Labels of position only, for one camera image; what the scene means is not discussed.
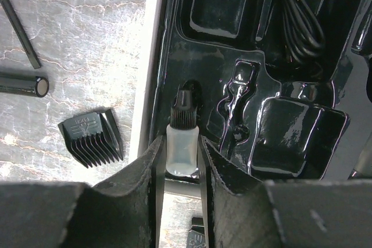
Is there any black plastic tray insert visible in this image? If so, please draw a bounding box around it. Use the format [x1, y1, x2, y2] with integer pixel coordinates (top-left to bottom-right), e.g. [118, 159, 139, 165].
[149, 0, 371, 180]

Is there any black power cable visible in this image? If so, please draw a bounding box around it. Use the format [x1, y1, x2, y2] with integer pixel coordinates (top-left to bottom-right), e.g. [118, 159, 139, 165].
[258, 0, 326, 63]

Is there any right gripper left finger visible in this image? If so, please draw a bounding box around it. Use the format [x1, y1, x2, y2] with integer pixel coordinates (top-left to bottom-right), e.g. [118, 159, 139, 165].
[1, 136, 166, 247]

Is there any small clear oil bottle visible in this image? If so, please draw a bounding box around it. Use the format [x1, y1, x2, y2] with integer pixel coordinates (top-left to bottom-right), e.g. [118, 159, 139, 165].
[166, 88, 199, 177]

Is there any white cardboard box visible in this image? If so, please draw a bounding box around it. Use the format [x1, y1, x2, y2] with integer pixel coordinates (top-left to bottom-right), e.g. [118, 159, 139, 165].
[128, 0, 166, 165]

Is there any black cleaning brush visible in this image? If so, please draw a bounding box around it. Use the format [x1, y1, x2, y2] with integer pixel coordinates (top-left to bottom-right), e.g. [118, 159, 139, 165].
[1, 0, 41, 69]

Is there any silver black hair clipper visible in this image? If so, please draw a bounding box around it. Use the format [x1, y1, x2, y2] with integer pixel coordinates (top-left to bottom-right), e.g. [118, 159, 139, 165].
[349, 5, 371, 179]

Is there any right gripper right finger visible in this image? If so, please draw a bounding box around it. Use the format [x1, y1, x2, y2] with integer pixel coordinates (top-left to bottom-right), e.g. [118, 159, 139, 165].
[199, 136, 371, 247]

